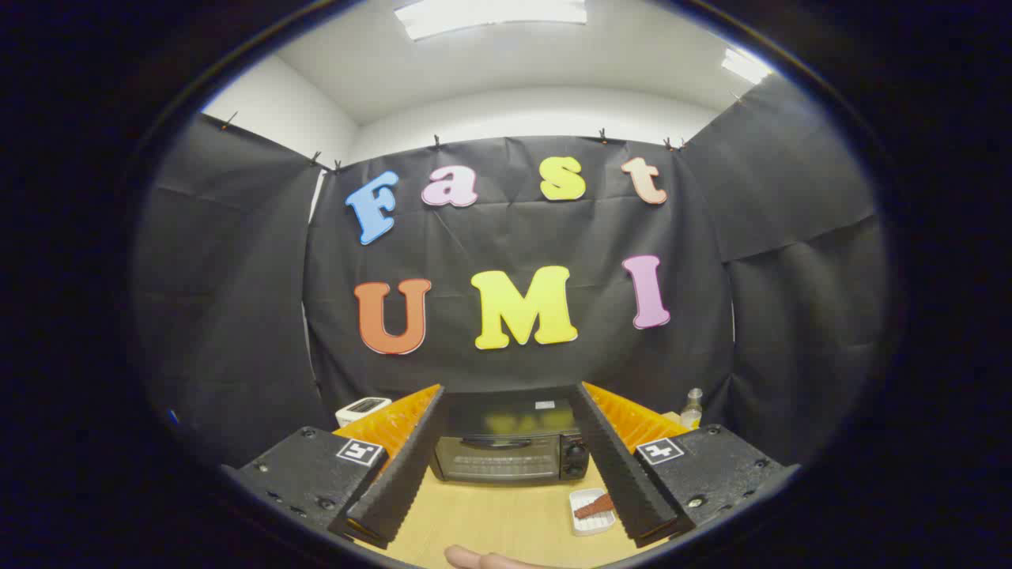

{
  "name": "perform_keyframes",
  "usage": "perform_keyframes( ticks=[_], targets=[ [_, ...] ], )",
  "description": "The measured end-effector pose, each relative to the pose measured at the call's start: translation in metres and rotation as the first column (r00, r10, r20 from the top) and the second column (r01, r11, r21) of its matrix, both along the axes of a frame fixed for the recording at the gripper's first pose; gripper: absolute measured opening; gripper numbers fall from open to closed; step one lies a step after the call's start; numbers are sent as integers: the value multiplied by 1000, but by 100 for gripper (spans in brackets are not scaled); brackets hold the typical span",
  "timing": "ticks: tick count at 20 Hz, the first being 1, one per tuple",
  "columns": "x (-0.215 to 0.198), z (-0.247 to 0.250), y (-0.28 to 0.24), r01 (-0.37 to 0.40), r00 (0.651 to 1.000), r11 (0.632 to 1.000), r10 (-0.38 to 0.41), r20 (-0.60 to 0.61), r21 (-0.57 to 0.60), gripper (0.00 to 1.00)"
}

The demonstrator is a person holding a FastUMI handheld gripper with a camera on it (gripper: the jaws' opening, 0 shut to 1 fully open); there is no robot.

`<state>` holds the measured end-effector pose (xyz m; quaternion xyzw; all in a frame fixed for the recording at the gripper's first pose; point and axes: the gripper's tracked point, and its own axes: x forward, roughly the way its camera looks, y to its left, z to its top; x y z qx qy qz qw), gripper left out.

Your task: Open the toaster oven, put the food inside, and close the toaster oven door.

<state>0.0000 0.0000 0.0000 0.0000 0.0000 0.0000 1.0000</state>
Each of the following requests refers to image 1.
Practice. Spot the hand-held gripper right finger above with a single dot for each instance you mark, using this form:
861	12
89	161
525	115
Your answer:
617	466

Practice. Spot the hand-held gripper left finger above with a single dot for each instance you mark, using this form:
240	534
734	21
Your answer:
403	466

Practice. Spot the reddish brown meat patty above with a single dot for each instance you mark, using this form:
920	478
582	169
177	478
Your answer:
593	506

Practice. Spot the black toaster oven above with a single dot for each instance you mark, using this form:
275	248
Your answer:
506	458

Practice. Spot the white bread toaster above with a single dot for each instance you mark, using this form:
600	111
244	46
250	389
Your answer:
362	409

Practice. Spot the small white rectangular tray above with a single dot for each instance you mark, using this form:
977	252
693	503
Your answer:
591	525

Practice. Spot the clear glass bottle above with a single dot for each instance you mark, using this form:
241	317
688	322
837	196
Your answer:
692	412

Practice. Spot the small ceiling light panel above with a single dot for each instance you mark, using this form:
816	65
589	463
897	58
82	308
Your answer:
745	65

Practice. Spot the large ceiling light panel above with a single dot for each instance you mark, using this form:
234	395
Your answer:
490	16

